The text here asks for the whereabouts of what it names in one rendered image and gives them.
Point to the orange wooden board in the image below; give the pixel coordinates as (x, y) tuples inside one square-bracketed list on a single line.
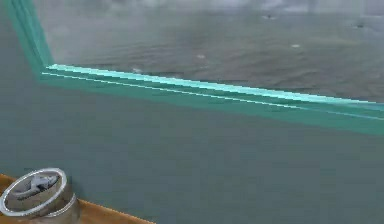
[(103, 215)]

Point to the silver round metal container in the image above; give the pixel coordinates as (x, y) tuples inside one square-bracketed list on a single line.
[(36, 196)]

